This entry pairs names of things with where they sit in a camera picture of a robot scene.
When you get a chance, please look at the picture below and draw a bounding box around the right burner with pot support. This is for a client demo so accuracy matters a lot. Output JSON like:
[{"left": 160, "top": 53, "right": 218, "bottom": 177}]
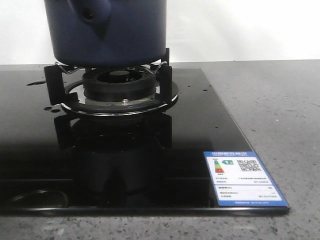
[{"left": 44, "top": 48, "right": 179, "bottom": 118}]

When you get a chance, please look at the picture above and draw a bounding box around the dark blue enamel pot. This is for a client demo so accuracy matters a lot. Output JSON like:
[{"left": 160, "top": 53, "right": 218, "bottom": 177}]
[{"left": 44, "top": 0, "right": 167, "bottom": 68}]

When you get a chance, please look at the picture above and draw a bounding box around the blue energy label sticker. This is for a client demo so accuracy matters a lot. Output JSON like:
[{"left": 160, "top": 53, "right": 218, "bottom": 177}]
[{"left": 204, "top": 151, "right": 289, "bottom": 208}]

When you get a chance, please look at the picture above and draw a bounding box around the black glass gas stove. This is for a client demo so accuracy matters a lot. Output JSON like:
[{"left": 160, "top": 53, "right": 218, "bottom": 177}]
[{"left": 0, "top": 68, "right": 290, "bottom": 216}]

